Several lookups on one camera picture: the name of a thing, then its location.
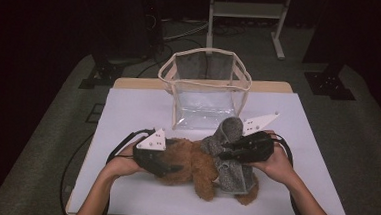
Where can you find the person's right hand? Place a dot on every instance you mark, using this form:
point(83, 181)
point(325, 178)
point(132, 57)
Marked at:
point(278, 163)

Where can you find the person's left hand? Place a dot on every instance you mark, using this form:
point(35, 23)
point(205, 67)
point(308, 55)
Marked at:
point(125, 163)

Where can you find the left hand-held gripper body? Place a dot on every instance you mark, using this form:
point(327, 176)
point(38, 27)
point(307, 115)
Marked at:
point(149, 141)

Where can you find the white metal stand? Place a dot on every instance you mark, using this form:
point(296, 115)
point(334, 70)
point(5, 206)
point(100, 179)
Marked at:
point(248, 9)

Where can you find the clear plastic bag beige trim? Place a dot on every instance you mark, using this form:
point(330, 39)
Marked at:
point(205, 98)

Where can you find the wooden table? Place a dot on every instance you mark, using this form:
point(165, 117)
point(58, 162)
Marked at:
point(144, 111)

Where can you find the black stand base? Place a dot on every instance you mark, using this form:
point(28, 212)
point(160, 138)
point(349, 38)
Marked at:
point(103, 75)
point(330, 86)

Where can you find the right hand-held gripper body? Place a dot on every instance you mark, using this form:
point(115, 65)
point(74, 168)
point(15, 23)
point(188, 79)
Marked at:
point(256, 148)

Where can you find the brown teddy bear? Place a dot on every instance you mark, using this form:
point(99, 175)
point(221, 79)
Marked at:
point(188, 164)

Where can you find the grey fluffy cloth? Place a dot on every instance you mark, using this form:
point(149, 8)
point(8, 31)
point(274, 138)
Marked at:
point(232, 177)

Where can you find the black equipment stand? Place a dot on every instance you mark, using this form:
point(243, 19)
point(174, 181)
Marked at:
point(154, 18)

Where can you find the black floor plate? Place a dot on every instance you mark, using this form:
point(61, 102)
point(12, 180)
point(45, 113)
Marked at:
point(94, 113)

